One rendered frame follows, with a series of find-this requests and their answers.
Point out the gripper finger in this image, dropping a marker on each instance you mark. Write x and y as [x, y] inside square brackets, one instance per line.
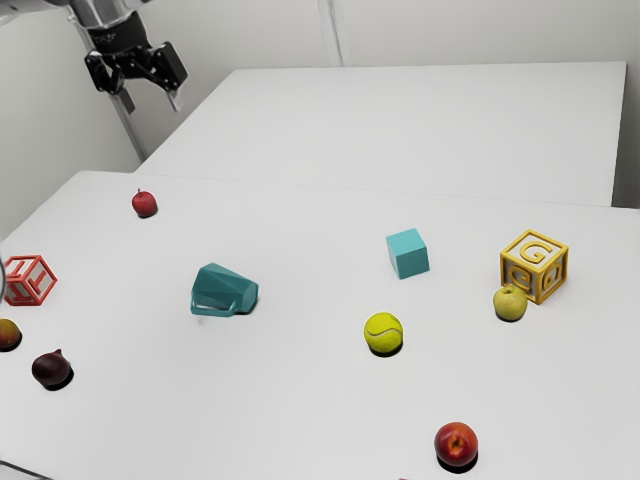
[169, 67]
[106, 75]

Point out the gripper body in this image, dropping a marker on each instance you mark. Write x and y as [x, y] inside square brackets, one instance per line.
[119, 37]

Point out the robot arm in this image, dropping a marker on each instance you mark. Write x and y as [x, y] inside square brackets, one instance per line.
[95, 10]

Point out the teal faceted mug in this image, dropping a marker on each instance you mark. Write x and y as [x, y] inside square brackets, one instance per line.
[222, 290]

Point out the small red apple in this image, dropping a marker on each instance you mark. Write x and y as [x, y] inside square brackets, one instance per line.
[144, 203]

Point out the red letter block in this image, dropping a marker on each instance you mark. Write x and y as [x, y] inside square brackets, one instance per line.
[30, 280]

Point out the orange red fruit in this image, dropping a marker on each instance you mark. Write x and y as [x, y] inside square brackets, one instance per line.
[7, 334]

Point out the dark red fig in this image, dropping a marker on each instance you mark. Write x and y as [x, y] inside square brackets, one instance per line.
[50, 369]

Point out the teal cube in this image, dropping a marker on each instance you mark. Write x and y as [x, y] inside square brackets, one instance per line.
[407, 253]

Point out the yellow tennis ball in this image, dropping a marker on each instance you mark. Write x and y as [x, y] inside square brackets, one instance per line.
[383, 333]

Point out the green apple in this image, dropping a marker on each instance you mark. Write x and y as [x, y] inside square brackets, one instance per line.
[510, 303]

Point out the yellow letter block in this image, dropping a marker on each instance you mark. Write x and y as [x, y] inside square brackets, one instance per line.
[535, 267]

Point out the red yellow apple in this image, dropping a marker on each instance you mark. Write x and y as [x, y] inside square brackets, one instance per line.
[455, 443]

